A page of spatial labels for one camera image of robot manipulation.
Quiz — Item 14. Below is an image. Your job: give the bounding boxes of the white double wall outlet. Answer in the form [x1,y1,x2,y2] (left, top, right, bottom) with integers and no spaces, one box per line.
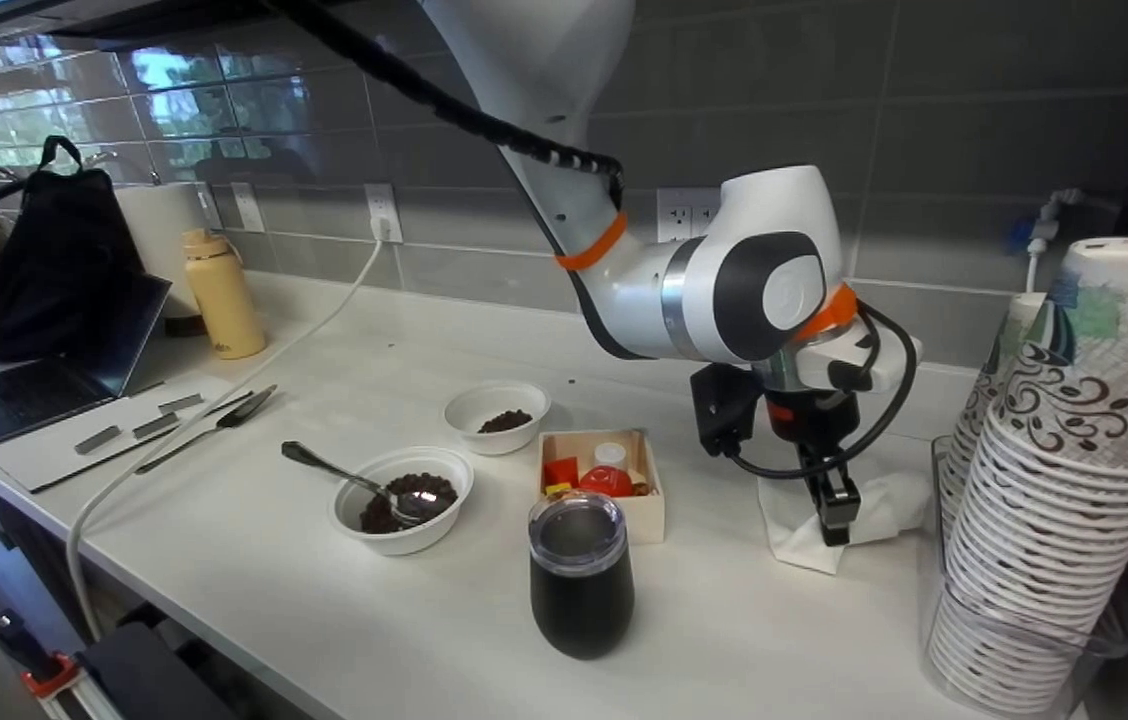
[652,183,732,247]

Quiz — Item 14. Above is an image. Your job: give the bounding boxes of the long thin metal utensil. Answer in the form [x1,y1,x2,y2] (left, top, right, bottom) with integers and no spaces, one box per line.
[29,390,259,499]

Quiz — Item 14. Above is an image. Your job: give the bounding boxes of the white box red items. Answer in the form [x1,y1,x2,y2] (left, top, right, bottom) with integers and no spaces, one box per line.
[535,426,666,548]

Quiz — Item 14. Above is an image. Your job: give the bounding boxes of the white outlet with plug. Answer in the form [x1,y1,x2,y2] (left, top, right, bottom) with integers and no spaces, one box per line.
[365,181,407,253]

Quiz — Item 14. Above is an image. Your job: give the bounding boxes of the metal spoon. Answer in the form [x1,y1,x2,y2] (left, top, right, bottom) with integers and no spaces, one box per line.
[279,437,442,522]

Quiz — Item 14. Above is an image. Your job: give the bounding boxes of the coffee beans pile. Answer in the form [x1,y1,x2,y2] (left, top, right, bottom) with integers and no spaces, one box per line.
[474,408,535,437]
[357,468,459,536]

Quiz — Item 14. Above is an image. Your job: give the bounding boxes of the black handled knife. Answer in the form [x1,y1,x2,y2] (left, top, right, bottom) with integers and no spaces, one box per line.
[137,384,284,480]

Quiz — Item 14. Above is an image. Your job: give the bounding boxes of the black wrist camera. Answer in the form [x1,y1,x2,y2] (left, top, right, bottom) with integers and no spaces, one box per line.
[687,360,768,461]

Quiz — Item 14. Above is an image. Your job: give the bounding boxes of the black flat tray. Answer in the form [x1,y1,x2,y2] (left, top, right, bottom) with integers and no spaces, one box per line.
[0,274,174,470]

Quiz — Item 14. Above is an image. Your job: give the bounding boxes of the small white bowl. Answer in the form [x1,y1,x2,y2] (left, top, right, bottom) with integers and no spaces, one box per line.
[440,375,550,461]

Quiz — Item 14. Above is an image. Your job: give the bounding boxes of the red round capsule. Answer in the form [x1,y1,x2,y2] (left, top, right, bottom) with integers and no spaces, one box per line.
[574,461,645,499]

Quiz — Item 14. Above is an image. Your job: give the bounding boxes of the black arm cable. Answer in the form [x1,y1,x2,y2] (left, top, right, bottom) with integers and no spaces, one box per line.
[259,0,628,183]

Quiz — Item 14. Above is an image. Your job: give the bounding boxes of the black backpack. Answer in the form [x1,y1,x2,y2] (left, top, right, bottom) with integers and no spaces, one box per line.
[0,132,155,375]

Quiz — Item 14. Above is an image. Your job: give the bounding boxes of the large white bowl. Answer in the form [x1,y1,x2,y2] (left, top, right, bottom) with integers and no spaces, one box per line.
[330,444,474,558]

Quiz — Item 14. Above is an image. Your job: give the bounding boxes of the white power cable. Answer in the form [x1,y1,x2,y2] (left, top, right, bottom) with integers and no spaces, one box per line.
[62,214,397,642]

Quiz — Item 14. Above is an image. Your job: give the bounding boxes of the patterned paper cup stack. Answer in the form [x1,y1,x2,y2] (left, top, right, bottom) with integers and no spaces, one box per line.
[918,235,1128,720]

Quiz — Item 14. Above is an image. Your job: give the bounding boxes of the clear cup holder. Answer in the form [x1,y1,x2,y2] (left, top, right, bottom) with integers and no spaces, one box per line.
[918,437,1128,720]

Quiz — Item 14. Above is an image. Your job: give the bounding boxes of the red white clamp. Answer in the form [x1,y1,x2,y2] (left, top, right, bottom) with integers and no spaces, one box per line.
[17,647,91,720]

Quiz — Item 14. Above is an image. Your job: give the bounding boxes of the blue white spray bottle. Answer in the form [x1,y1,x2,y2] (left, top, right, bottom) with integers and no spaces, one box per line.
[987,189,1095,375]

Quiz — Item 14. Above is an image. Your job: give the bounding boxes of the black tumbler with lid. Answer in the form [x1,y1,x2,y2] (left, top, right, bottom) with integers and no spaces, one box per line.
[522,490,638,664]

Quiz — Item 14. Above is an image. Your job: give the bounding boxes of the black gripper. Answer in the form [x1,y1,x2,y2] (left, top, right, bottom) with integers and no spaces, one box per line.
[759,375,866,553]

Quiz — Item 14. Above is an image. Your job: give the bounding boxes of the yellow squeeze bottle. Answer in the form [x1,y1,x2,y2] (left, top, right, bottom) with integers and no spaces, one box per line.
[181,229,271,360]

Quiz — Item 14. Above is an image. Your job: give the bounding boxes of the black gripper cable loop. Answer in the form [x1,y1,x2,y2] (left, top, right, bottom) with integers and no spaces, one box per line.
[720,299,922,483]

